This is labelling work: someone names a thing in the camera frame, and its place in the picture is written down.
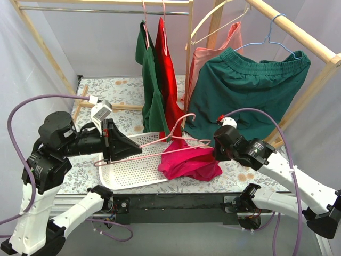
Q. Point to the left wooden clothes rack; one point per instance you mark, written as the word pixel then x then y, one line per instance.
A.
pixel 22 12

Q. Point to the wooden clothes rack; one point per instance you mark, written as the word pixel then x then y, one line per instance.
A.
pixel 293 28
pixel 22 12

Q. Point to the white perforated plastic basket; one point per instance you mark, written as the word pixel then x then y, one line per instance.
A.
pixel 135 173

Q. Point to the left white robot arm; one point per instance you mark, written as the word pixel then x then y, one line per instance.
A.
pixel 36 233

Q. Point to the magenta t shirt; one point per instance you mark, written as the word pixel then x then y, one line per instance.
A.
pixel 179 160

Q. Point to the red t shirt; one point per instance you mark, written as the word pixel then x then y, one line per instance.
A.
pixel 168 80

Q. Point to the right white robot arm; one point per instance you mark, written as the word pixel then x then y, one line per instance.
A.
pixel 318 204

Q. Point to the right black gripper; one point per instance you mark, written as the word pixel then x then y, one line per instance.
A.
pixel 218 153

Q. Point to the pink hanger under green shirt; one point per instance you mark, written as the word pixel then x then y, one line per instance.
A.
pixel 145 25

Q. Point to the salmon pink garment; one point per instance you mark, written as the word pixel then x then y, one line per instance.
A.
pixel 201 55

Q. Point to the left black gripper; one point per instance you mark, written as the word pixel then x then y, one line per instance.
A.
pixel 107 140

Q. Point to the dark green t shirt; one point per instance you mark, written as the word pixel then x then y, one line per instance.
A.
pixel 153 111

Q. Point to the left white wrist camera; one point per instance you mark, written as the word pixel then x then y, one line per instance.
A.
pixel 100 110

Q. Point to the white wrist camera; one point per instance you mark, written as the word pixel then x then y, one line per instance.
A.
pixel 222 121
pixel 100 110

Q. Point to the floral table cloth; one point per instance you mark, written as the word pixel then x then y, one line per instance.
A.
pixel 129 90

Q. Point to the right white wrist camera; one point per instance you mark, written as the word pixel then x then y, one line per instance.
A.
pixel 222 121

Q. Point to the cream wooden hanger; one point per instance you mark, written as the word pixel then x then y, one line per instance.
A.
pixel 215 16

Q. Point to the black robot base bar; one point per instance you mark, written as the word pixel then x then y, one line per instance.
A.
pixel 182 208

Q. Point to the pink wire hanger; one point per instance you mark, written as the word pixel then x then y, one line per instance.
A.
pixel 204 142

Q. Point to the right wooden clothes rack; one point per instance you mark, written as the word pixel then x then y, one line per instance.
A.
pixel 293 28

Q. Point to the teal green shorts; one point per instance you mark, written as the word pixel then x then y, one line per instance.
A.
pixel 231 81

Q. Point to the pink hanger under red shirt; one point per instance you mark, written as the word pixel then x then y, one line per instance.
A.
pixel 164 29

